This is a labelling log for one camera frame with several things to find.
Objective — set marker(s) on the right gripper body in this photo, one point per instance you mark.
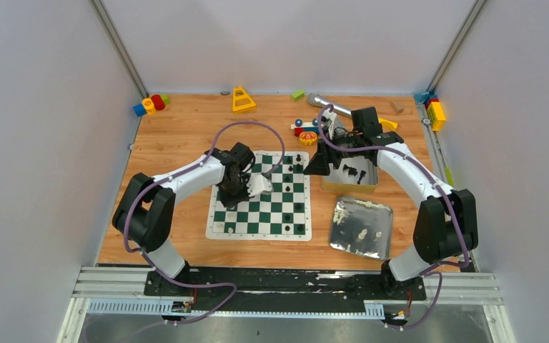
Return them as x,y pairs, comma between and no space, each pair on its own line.
335,155

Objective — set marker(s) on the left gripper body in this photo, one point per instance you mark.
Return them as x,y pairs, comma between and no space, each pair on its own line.
232,193

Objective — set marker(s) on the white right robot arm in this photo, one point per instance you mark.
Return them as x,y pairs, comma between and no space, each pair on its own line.
446,224

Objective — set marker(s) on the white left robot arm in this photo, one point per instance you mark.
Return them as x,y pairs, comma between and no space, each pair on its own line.
144,214

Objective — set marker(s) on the metal tin with black pieces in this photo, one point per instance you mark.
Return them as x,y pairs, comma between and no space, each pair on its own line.
355,175

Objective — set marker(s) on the green white chess mat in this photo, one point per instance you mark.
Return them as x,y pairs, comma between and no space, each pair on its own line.
267,216

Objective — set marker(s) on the toy block car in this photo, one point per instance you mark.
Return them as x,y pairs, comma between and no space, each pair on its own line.
307,132

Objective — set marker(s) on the silver microphone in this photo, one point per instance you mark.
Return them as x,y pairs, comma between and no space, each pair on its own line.
317,100

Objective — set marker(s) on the yellow arch block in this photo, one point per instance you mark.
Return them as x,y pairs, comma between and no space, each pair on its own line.
389,125

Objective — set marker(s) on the metal tin lid tray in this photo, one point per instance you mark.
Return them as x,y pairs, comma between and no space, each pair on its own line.
362,228

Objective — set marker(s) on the tan wooden block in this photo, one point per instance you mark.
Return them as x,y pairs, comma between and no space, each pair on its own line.
397,107

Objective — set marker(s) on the colourful cylinder block row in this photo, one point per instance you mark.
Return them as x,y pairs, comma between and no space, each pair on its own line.
151,105

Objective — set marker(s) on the yellow red blue brick tower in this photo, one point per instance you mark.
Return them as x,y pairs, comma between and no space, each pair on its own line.
435,112

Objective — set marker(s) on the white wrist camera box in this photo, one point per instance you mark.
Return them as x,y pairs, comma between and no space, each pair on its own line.
259,184

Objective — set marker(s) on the green block near wall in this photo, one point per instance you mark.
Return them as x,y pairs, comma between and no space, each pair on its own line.
297,95

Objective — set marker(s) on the yellow triangular frame block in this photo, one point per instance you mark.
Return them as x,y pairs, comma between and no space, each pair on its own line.
242,101

